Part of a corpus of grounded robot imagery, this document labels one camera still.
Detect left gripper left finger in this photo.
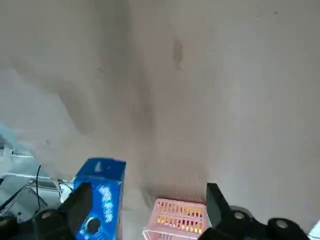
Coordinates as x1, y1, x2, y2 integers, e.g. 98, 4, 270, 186
0, 181, 94, 240

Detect pink plastic basket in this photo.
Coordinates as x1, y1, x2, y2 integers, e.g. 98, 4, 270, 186
142, 197, 210, 240

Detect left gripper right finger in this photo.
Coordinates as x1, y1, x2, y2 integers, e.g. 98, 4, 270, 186
198, 182, 311, 240

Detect blue Oreo biscuit box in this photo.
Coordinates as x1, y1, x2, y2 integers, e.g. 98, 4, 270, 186
72, 156, 127, 240

